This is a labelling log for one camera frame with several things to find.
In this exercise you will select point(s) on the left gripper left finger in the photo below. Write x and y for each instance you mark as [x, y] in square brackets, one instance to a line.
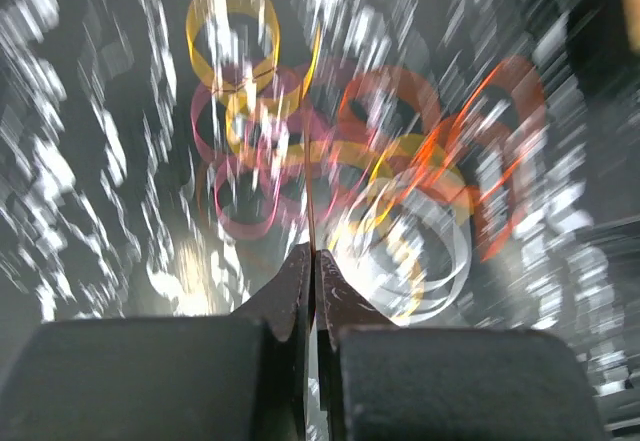
[240, 376]

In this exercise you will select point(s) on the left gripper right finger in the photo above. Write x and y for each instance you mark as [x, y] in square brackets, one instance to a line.
[379, 381]

